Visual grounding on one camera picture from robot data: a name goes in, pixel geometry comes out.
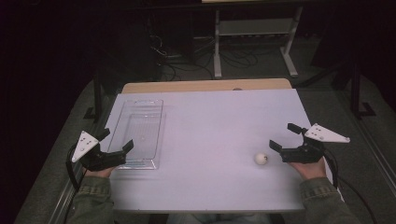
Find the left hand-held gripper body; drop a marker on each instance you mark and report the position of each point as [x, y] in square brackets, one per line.
[93, 158]

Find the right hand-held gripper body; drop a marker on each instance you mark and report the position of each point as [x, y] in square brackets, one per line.
[306, 152]

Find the clear plastic tray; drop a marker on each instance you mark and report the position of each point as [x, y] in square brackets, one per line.
[140, 133]

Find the white ball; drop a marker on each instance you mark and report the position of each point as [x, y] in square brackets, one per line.
[260, 158]

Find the person's left hand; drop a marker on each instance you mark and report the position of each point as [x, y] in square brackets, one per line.
[99, 172]

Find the person's right hand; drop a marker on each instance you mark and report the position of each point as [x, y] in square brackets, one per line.
[308, 169]

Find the dark metal stand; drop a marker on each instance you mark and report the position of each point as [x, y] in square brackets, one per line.
[97, 93]
[356, 93]

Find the white table cover board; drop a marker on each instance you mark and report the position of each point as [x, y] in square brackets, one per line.
[211, 140]

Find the wooden table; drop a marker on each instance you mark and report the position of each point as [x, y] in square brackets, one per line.
[186, 86]

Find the grey metal table frame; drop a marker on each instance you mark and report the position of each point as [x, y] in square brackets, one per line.
[255, 28]

